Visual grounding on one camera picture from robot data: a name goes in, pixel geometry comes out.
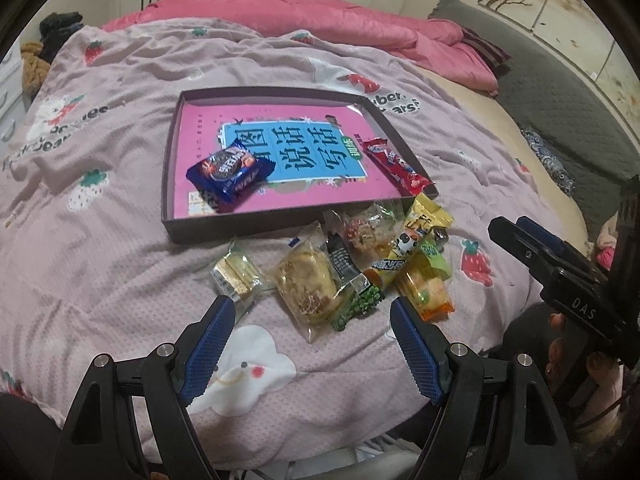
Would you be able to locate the orange cracker packet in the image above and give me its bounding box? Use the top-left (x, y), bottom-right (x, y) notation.
top-left (395, 263), bottom-right (454, 322)

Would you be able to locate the clear biscuit packet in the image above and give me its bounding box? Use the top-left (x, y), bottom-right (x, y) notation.
top-left (208, 238), bottom-right (276, 323)

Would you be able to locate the black green pea packet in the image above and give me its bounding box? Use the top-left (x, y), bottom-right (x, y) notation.
top-left (326, 232), bottom-right (384, 332)

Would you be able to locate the small dark candy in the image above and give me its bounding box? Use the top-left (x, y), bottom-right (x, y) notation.
top-left (432, 226), bottom-right (449, 252)

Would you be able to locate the green milk candy bag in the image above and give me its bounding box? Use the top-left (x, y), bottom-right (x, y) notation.
top-left (420, 238), bottom-right (452, 281)

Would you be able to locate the yellow cow snack packet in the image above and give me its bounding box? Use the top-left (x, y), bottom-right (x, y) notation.
top-left (363, 192), bottom-right (454, 290)

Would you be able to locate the clear pastry snack bag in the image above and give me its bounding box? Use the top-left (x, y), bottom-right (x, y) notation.
top-left (267, 221), bottom-right (356, 344)

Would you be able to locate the red cow wafer bar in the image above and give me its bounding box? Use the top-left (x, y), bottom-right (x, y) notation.
top-left (362, 138), bottom-right (433, 196)

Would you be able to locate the clear red candy packet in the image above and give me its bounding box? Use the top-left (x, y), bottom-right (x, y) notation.
top-left (323, 200), bottom-right (404, 269)

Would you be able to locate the blue Oreo cookie packet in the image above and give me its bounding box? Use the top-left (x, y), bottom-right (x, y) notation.
top-left (186, 139), bottom-right (276, 204)

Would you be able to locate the person's right hand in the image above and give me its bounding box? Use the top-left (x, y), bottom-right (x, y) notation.
top-left (542, 309), bottom-right (628, 443)

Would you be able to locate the blue patterned cloth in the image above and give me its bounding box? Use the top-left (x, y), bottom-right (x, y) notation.
top-left (521, 128), bottom-right (575, 197)

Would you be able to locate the grey headboard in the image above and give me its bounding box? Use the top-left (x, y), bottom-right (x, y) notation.
top-left (432, 0), bottom-right (639, 240)

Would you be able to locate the pink strawberry bear blanket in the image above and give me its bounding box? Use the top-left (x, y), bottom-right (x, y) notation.
top-left (0, 17), bottom-right (591, 466)

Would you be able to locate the striped dark pillow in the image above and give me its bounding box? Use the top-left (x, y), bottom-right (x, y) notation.
top-left (462, 27), bottom-right (511, 70)

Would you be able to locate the dark shallow box tray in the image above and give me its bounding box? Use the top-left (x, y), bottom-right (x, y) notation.
top-left (160, 87), bottom-right (438, 244)

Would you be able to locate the pink quilt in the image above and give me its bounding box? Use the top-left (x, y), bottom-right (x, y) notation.
top-left (102, 0), bottom-right (498, 94)

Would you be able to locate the pink children's book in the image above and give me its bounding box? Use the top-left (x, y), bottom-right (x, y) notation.
top-left (167, 102), bottom-right (407, 219)

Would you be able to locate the white drawer cabinet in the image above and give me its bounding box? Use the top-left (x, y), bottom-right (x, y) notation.
top-left (0, 40), bottom-right (28, 157)

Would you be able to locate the dark clothes pile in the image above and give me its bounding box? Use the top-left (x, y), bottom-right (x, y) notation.
top-left (39, 12), bottom-right (84, 64)

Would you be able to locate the tree wall painting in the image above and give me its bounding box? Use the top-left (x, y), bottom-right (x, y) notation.
top-left (478, 0), bottom-right (639, 131)

